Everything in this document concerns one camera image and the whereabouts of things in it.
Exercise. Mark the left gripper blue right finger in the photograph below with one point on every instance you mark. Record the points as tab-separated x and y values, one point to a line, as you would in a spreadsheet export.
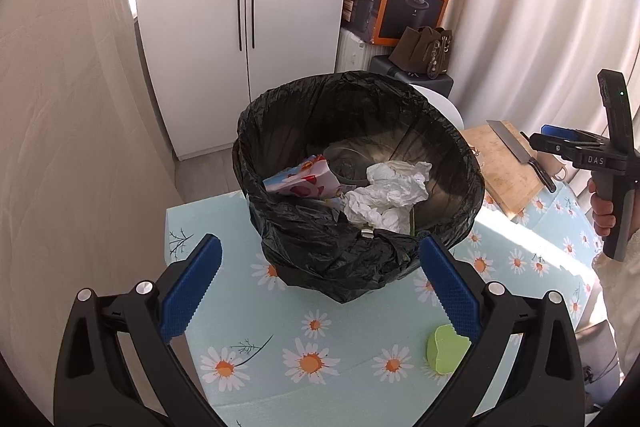
544	387

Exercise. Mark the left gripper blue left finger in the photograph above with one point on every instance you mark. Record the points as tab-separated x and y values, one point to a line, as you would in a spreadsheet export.
93	385

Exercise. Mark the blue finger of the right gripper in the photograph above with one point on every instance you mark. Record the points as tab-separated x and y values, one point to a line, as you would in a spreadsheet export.
559	132

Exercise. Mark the white sleeve forearm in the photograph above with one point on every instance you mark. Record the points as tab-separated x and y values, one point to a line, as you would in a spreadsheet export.
620	286

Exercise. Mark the black trash bag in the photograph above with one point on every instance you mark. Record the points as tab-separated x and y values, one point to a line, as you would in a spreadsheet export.
355	120

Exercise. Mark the person's right hand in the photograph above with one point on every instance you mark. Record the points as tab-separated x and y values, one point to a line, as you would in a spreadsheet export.
602	211

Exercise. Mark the steel cleaver knife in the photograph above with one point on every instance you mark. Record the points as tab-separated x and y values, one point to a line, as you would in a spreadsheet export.
520	153

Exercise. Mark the wooden cutting board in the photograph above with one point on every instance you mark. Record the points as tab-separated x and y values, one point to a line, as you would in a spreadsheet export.
511	185

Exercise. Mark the white crumpled tissue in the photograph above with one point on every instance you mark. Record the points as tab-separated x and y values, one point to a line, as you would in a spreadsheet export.
386	203

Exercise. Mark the white round chair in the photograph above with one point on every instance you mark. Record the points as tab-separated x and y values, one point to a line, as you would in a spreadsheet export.
441	103

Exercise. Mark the black suitcase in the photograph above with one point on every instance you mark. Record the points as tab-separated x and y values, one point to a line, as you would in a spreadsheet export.
381	64

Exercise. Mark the daisy pattern tablecloth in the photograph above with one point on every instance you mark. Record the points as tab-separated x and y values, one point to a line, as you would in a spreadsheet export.
269	354

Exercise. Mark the brown leather handbag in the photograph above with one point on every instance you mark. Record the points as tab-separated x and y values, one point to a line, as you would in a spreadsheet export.
423	51

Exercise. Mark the red heart paper wrapper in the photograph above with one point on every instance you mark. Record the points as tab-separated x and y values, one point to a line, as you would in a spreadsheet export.
312	178

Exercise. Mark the white radiator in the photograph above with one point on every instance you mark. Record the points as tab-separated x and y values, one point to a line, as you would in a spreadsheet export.
355	54

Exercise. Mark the white refrigerator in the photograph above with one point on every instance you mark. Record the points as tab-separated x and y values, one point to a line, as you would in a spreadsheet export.
209	58

